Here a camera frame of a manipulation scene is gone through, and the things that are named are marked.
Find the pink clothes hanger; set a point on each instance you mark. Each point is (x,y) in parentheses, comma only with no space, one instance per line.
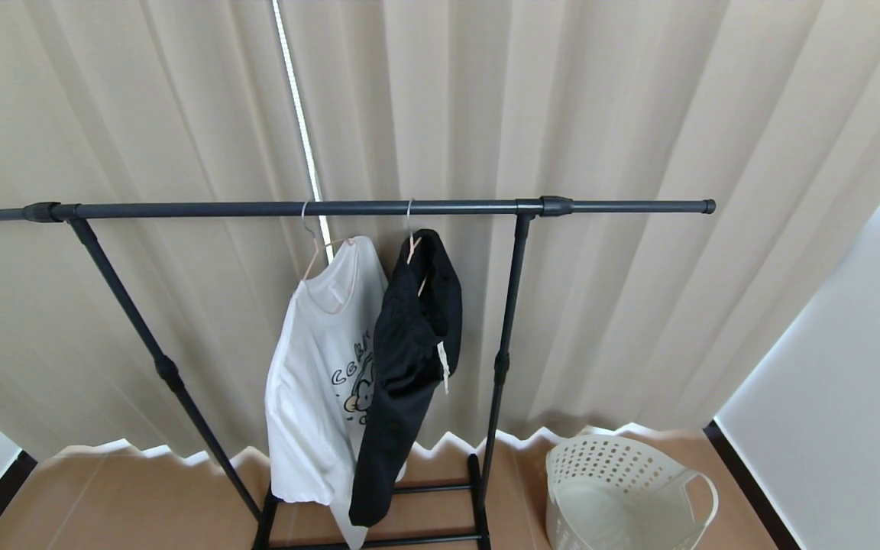
(410,229)
(316,252)

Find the black garment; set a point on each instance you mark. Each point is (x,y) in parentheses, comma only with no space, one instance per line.
(402,367)

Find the white printed t-shirt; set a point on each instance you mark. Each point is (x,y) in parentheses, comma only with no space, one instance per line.
(310,397)

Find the black clothes rack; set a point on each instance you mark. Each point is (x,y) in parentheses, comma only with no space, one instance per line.
(257,208)

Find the white laundry basket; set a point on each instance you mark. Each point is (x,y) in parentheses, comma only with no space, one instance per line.
(608,496)

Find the beige curtain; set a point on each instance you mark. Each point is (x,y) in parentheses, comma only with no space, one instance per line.
(562,114)

